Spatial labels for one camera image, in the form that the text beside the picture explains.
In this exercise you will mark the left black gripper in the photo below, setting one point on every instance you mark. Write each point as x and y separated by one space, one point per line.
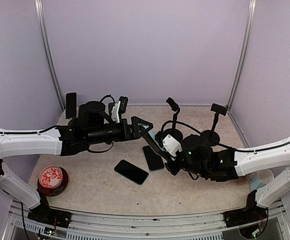
134 128

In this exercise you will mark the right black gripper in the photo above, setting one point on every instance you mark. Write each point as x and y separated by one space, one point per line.
174 170

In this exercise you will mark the light blue case phone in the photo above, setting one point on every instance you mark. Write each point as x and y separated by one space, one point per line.
149 137

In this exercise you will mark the black gooseneck phone stand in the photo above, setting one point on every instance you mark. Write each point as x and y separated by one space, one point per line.
173 131

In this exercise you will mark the clear case phone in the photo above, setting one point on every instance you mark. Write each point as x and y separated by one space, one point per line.
71 105

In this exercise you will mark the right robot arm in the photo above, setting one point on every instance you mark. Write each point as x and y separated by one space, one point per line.
195 155

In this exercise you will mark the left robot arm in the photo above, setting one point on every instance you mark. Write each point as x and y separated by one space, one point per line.
91 126

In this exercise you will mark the teal phone lying diagonal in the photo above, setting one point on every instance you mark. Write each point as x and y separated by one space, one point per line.
131 172

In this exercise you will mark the black clamp phone stand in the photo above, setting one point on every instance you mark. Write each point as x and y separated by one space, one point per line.
210 134

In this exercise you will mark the light blue mug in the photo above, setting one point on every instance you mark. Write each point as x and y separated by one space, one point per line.
259 179

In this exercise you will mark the red patterned round tin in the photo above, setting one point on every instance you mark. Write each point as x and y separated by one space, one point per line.
52 181

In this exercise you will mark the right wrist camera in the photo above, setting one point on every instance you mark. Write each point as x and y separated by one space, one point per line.
169 144

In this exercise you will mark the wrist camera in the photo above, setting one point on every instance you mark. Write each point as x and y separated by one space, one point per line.
118 108
169 144

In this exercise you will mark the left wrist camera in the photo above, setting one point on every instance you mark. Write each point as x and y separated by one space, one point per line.
118 108

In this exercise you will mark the aluminium front rail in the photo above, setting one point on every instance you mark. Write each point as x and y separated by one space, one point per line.
96 226

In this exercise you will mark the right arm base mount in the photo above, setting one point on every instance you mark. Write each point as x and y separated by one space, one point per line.
242 216

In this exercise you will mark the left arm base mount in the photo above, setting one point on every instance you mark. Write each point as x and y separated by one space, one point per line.
50 216

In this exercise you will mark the left aluminium frame post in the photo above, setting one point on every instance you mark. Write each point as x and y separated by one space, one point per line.
48 54

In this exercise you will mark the aluminium frame post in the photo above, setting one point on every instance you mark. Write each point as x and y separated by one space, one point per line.
48 54
243 52

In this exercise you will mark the right aluminium frame post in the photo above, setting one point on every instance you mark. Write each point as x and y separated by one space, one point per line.
243 52

